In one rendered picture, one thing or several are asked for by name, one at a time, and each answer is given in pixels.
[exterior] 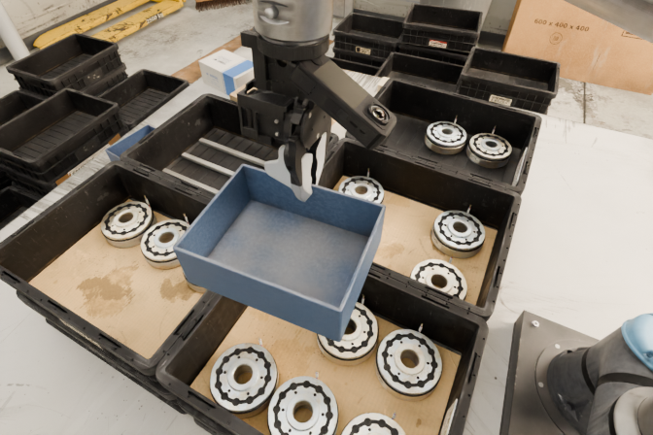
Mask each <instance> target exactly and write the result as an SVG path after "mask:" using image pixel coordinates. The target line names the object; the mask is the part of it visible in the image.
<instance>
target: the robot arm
mask: <svg viewBox="0 0 653 435"><path fill-rule="evenodd" d="M564 1H566V2H568V3H569V4H571V5H574V6H576V7H578V8H580V9H582V10H584V11H586V12H588V13H590V14H592V15H594V16H596V17H599V18H601V19H603V20H605V21H607V22H610V23H612V24H614V25H616V26H618V27H620V28H622V29H624V30H626V31H628V32H630V33H632V34H634V35H636V36H638V37H639V38H641V39H643V40H645V41H648V42H650V43H652V44H653V0H564ZM253 10H254V23H255V26H254V27H253V29H252V30H248V29H247V30H244V31H242V32H240V36H241V45H242V46H243V47H247V48H251V49H252V57H253V68H254V78H253V79H252V80H250V81H249V82H247V83H246V86H245V88H244V89H242V90H241V91H239V92H238V93H236V94H237V102H238V110H239V118H240V126H241V134H242V135H244V136H247V137H250V138H253V139H257V141H258V142H261V143H264V144H266V145H269V146H272V145H273V144H274V143H275V142H276V143H279V144H282V146H281V147H280V148H279V158H278V159H277V160H270V161H266V162H265V163H264V169H265V172H266V173H267V174H268V175H269V176H270V177H272V178H274V179H275V180H277V181H279V182H281V183H282V184H285V185H286V186H288V187H290V188H291V189H292V192H294V195H295V197H296V198H297V199H299V200H300V201H302V202H305V201H306V200H307V199H308V198H309V197H310V195H311V194H312V192H313V191H312V187H311V184H315V185H318V182H319V179H320V176H321V173H322V170H323V166H324V162H325V158H326V156H327V147H328V143H329V138H330V132H331V118H333V119H334V120H335V121H336V122H337V123H339V124H340V125H341V126H342V127H343V128H344V129H346V130H347V131H348V132H349V133H350V134H351V135H353V136H354V137H355V138H356V139H357V140H358V141H359V142H361V143H362V144H363V145H364V146H365V147H366V148H368V149H369V150H374V149H376V148H377V147H379V146H380V144H381V143H382V142H383V141H384V140H385V139H386V138H387V137H388V136H389V134H390V133H391V131H392V130H393V129H394V127H395V125H396V116H395V115H394V114H392V113H391V112H390V111H389V110H388V109H387V108H386V107H384V106H383V105H382V104H381V103H380V102H379V101H378V100H376V99H375V98H374V97H373V96H372V95H371V94H370V93H368V92H367V91H366V90H365V89H364V88H363V87H361V86H360V85H359V84H358V83H357V82H356V81H354V80H353V79H352V78H351V77H350V76H349V75H348V74H346V73H345V72H344V71H343V70H342V69H341V68H340V67H338V66H337V65H336V64H335V63H334V62H333V61H332V60H330V59H329V58H328V57H327V56H326V55H325V53H327V52H328V49H329V33H330V32H331V30H332V16H333V0H253ZM253 87H255V88H256V89H252V88H253ZM250 89H252V90H251V91H250V92H247V91H249V90H250ZM243 107H244V108H246V111H247V120H248V127H247V126H245V123H244V115H243ZM547 384H548V389H549V392H550V395H551V398H552V400H553V402H554V404H555V406H556V408H557V409H558V411H559V412H560V414H561V415H562V416H563V418H564V419H565V420H566V421H567V422H568V423H569V424H570V425H571V426H572V427H573V428H574V429H575V430H577V431H578V432H579V433H581V434H582V435H653V313H647V314H642V315H639V316H637V317H635V318H631V319H628V320H626V321H625V322H623V324H622V326H620V327H619V328H617V329H616V330H614V331H613V332H611V333H610V334H608V335H607V336H605V337H604V338H602V339H601V340H600V341H598V342H597V343H595V344H594V345H593V346H592V347H578V348H571V349H568V350H565V351H563V352H561V353H560V354H558V355H557V356H556V357H555V358H554V359H553V360H552V361H551V363H550V365H549V367H548V371H547Z"/></svg>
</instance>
